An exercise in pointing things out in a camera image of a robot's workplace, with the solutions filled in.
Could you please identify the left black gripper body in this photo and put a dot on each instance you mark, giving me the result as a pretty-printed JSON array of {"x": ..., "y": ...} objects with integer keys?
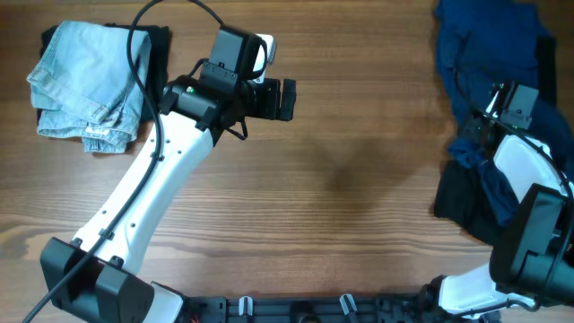
[{"x": 263, "y": 99}]

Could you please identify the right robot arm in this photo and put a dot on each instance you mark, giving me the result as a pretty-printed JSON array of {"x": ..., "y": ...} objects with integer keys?
[{"x": 531, "y": 265}]

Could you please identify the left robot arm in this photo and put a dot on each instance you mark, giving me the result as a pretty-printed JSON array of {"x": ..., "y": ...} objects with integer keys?
[{"x": 94, "y": 277}]

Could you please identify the folded black garment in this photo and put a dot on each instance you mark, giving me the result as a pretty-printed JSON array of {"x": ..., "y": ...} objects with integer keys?
[{"x": 157, "y": 75}]

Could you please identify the folded light blue jeans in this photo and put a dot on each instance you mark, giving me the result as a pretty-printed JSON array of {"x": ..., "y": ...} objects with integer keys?
[{"x": 84, "y": 87}]

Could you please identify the black garment under pile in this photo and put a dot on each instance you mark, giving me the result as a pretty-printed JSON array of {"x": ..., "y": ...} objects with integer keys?
[{"x": 471, "y": 192}]

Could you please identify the blue garment in pile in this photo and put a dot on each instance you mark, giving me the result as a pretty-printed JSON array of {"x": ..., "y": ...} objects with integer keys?
[{"x": 481, "y": 43}]

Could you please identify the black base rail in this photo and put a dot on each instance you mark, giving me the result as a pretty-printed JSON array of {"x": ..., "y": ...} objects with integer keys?
[{"x": 387, "y": 308}]

